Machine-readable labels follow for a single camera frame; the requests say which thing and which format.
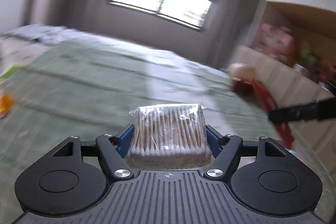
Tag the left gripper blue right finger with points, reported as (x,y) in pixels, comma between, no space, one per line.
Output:
(226,153)

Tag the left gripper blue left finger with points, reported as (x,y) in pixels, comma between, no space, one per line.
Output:
(112,150)

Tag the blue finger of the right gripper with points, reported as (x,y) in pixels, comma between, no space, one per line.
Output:
(319,110)

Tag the cotton swab pack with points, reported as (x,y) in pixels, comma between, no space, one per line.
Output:
(169,136)

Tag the beige padded headboard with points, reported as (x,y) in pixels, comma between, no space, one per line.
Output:
(290,88)

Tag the cream round plush doll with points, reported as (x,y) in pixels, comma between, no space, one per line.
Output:
(242,76)

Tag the pink plush rabbit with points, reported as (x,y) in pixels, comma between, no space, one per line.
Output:
(276,42)

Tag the orange small clip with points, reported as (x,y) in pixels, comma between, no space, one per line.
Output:
(6,104)

